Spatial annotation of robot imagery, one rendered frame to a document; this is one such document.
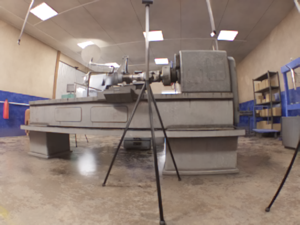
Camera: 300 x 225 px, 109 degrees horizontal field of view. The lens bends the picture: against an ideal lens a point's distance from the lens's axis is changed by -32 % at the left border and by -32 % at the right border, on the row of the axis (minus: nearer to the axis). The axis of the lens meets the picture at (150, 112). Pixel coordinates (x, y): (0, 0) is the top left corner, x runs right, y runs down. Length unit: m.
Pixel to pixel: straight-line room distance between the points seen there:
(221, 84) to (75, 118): 1.74
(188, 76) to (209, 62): 0.29
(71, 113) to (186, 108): 1.38
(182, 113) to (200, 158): 0.49
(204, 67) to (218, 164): 1.02
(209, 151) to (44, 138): 2.12
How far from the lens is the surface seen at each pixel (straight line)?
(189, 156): 1.61
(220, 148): 1.65
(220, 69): 1.78
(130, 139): 2.90
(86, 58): 5.83
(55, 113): 2.26
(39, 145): 2.52
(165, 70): 1.85
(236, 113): 1.80
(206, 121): 1.65
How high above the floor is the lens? 0.57
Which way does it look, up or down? 2 degrees up
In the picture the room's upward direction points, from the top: straight up
